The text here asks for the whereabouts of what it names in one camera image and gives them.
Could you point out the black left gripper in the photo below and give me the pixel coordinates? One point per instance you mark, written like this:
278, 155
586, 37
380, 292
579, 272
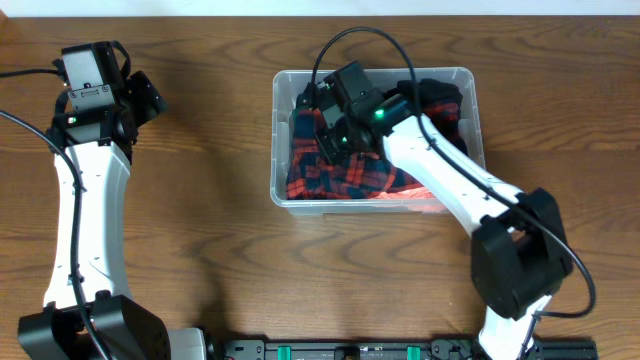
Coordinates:
142, 96

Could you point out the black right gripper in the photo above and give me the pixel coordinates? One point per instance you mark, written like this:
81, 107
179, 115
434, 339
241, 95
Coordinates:
326, 133

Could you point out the red plaid flannel shirt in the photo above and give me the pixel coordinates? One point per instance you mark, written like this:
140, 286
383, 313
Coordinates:
360, 176

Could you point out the black garment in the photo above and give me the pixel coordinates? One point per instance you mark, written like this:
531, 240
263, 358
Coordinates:
430, 91

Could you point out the pink garment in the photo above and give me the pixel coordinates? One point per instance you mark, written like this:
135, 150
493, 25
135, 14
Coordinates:
418, 193

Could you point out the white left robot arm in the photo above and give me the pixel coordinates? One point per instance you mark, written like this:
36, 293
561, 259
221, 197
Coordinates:
88, 310

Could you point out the clear plastic storage bin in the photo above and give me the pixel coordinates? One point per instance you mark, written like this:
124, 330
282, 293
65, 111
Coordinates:
288, 84

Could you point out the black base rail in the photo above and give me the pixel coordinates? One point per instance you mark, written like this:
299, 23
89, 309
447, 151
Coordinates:
439, 349

